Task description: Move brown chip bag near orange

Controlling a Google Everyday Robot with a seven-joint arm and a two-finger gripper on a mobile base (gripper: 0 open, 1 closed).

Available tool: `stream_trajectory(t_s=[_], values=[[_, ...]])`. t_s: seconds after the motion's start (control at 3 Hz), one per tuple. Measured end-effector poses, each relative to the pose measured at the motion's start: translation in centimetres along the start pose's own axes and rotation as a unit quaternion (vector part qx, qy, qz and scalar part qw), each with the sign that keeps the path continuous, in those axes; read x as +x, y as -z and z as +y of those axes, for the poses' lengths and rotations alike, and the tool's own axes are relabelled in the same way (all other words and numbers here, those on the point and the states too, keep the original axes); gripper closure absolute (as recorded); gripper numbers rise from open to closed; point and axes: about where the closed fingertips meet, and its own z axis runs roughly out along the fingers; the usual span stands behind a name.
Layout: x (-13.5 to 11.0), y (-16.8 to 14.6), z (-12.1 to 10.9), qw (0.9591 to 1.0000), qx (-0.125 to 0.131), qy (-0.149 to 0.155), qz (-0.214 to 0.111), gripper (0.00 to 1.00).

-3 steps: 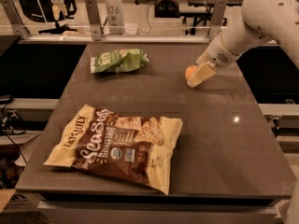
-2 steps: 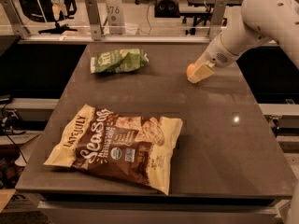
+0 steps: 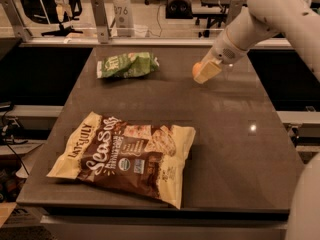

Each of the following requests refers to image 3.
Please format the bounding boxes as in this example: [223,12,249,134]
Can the black cables at left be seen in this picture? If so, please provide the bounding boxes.
[0,107,31,177]

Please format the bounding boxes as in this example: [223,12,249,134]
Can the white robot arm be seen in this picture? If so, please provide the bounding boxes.
[192,0,320,240]

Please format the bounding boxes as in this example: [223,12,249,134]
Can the right metal bracket post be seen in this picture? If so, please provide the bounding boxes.
[226,0,244,25]

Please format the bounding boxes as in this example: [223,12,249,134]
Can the left metal bracket post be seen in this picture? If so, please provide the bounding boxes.
[0,0,32,42]

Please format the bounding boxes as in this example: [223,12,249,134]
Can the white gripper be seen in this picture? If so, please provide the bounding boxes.
[193,28,249,84]

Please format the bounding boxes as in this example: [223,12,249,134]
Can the metal bracket post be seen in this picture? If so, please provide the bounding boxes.
[226,0,244,25]
[0,0,32,42]
[91,0,110,44]

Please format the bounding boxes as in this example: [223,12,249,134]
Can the black speaker box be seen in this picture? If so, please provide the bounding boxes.
[166,0,193,19]

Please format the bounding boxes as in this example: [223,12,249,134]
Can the cardboard box lower left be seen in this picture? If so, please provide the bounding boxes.
[0,202,16,228]

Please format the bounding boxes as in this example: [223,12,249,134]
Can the brown Late July chip bag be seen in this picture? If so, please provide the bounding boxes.
[48,112,196,209]

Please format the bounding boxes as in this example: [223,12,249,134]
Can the middle metal bracket post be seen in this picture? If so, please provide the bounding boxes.
[91,0,110,44]

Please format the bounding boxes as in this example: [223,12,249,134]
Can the dark background desk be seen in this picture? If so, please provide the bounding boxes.
[192,0,247,37]

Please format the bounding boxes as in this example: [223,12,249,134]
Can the green chip bag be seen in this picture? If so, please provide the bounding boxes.
[96,52,159,79]

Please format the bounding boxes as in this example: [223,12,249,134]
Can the orange fruit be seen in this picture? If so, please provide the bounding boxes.
[192,62,202,78]

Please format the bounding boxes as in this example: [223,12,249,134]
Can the white numbered pillar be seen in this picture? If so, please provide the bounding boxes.
[112,0,134,37]

